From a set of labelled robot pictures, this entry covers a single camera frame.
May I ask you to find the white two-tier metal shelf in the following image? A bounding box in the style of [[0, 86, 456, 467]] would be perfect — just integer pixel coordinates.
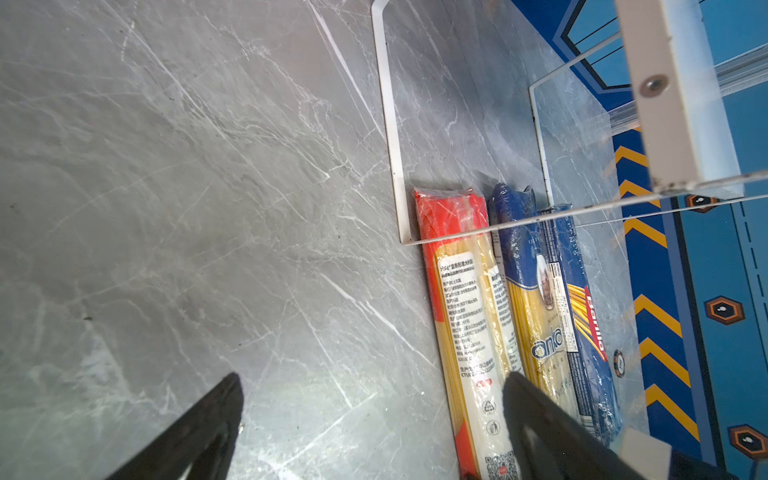
[[370, 1, 767, 246]]

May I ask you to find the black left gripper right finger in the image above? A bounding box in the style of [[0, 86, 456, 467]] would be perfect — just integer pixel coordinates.
[[503, 372, 641, 479]]

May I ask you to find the dark blue Barilla spaghetti box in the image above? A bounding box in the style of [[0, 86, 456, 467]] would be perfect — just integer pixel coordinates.
[[541, 216, 622, 446]]

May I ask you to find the red spaghetti package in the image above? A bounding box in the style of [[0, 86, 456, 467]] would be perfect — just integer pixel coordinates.
[[414, 189, 520, 479]]

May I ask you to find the small round floor disc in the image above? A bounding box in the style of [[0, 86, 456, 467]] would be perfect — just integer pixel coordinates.
[[613, 350, 626, 378]]

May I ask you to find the blue yellow spaghetti bag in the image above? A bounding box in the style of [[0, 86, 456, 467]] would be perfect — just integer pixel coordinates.
[[487, 182, 580, 415]]

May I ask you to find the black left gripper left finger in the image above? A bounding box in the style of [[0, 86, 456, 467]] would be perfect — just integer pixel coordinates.
[[110, 372, 244, 479]]

